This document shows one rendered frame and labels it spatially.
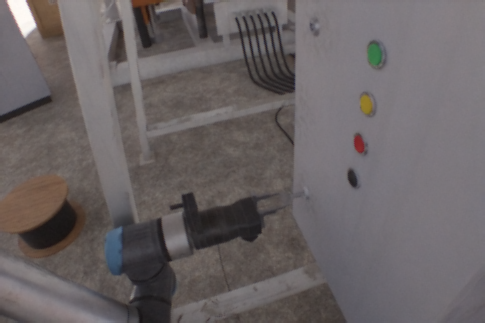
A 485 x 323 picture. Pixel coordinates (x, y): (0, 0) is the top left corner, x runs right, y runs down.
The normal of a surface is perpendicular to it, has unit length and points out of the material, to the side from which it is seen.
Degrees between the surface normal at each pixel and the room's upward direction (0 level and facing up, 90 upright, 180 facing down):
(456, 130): 90
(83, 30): 87
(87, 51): 87
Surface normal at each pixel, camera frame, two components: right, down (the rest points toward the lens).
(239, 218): -0.15, -0.73
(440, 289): -0.96, 0.24
